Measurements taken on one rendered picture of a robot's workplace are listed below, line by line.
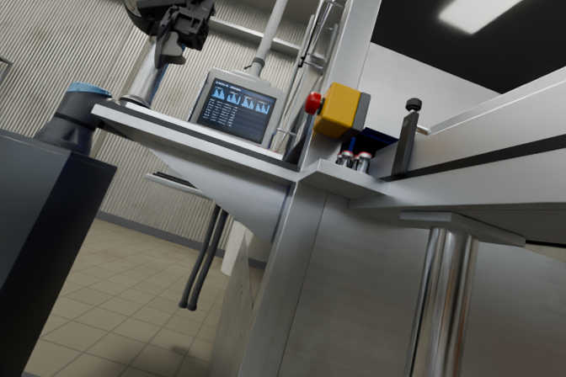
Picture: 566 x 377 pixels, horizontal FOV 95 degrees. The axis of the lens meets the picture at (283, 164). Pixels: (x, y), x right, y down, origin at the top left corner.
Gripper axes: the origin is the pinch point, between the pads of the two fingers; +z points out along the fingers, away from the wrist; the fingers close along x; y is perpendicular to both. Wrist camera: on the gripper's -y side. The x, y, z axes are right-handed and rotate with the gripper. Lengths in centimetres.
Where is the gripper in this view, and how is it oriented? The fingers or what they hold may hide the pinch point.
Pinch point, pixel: (156, 62)
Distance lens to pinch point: 72.4
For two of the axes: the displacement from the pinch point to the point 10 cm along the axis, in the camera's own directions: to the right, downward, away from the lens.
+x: -1.5, 1.7, 9.7
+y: 9.4, 3.2, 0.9
